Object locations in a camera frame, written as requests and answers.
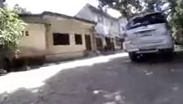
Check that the leafy green bush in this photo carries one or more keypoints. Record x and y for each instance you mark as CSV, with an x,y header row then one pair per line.
x,y
1,32

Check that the beige single-storey building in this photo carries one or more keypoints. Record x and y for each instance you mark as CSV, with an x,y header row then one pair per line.
x,y
60,36

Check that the grey asphalt road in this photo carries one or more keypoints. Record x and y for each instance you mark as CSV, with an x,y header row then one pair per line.
x,y
83,85

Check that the white car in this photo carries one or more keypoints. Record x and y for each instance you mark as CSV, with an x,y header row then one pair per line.
x,y
148,36

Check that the white two-storey building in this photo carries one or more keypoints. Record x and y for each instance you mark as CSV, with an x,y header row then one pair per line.
x,y
105,27

